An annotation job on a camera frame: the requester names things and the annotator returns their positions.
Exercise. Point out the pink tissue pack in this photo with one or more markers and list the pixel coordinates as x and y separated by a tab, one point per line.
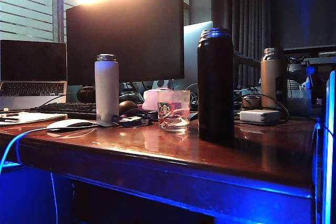
152	100

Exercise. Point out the vertical frame post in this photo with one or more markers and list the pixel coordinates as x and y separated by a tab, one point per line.
330	155

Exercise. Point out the dark domed object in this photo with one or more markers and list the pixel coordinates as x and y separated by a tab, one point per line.
127	107

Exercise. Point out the black pen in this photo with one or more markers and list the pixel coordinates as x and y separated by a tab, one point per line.
9	119

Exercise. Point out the translucent plastic box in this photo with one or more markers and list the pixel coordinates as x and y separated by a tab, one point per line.
300	103

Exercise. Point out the silver thermos bottle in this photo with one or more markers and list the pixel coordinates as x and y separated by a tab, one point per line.
270	77

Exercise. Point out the glass cup with logo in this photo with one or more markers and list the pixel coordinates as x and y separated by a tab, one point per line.
173	121

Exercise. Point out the white computer mouse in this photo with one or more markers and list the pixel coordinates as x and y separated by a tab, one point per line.
67	123

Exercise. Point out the silver pen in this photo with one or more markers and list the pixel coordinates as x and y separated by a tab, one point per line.
9	115

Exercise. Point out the black spherical object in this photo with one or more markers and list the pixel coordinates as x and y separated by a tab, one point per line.
85	94

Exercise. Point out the white thermos bottle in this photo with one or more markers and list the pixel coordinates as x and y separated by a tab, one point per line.
106	90

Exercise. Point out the open silver laptop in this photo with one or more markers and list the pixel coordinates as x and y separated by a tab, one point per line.
32	61

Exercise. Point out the white power adapter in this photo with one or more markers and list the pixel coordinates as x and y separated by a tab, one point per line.
258	116

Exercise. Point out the white paper notepad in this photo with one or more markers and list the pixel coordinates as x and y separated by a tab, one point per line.
38	117

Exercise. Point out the striped frosted window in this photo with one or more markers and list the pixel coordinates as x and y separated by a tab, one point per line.
26	3

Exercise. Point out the silver laptop lid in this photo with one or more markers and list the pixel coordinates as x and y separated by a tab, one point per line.
191	51

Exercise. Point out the dark wall shelf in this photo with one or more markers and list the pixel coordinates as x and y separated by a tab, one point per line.
309	48

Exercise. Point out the large black monitor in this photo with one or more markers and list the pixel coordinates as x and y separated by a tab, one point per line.
124	40

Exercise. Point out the small brown round container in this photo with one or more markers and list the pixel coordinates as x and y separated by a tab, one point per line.
251	102

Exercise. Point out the black computer keyboard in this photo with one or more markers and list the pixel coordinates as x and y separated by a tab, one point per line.
64	108

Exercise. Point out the white ribbed object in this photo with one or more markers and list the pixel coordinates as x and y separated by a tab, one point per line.
295	67

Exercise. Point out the black thermos bottle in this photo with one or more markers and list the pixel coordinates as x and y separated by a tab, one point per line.
215	90

